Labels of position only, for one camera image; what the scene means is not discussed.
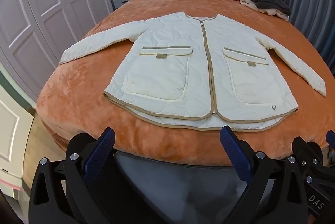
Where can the white quilted jacket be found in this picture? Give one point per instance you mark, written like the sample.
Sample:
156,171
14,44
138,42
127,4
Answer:
199,69

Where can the blue-grey curtain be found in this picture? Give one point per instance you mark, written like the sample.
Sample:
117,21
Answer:
308,4

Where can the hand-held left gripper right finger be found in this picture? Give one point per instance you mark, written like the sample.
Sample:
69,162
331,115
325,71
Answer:
235,154

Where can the grey garment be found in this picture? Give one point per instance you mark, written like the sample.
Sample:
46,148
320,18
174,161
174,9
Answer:
272,3

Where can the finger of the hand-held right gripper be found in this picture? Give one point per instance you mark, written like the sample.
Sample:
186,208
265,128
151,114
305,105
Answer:
331,139
307,152

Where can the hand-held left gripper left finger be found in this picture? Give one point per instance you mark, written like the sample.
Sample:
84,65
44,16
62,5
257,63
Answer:
100,152

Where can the orange plush blanket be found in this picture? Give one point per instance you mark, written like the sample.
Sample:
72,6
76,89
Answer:
73,98

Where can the white door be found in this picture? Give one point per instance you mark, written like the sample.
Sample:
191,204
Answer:
10,140

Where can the blue nightstand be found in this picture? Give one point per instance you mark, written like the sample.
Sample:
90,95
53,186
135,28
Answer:
120,1

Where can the dark grey bed frame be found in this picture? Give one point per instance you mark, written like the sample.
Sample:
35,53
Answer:
183,187

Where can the white wardrobe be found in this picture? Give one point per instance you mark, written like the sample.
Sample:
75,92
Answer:
49,4

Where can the cream garment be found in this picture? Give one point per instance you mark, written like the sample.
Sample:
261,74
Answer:
257,5

